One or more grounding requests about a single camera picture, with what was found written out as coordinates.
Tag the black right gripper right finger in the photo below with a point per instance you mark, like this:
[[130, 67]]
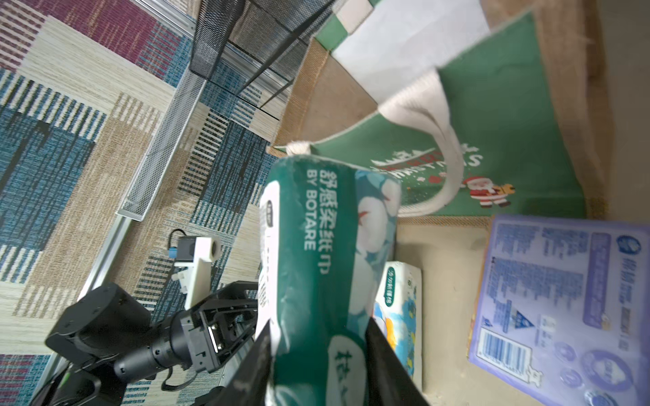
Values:
[[388, 381]]

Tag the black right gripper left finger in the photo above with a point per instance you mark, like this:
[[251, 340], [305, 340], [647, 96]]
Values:
[[249, 384]]

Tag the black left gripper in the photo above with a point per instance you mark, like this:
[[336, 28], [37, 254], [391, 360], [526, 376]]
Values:
[[219, 326]]

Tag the white blue floral tissue pack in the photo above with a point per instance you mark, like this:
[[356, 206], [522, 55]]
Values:
[[397, 311]]

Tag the green Botare tissue pack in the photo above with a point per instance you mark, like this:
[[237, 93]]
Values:
[[326, 232]]

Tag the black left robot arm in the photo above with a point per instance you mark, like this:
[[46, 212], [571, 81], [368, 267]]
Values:
[[109, 341]]

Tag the green burlap Christmas canvas bag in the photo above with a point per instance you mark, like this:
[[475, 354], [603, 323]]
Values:
[[506, 127]]

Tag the purple tissue pack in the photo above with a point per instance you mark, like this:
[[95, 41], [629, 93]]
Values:
[[563, 310]]

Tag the white wire mesh basket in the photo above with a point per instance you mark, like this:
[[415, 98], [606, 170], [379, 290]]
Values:
[[151, 171]]

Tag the black wire mesh shelf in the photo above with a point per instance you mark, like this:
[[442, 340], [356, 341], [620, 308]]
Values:
[[272, 36]]

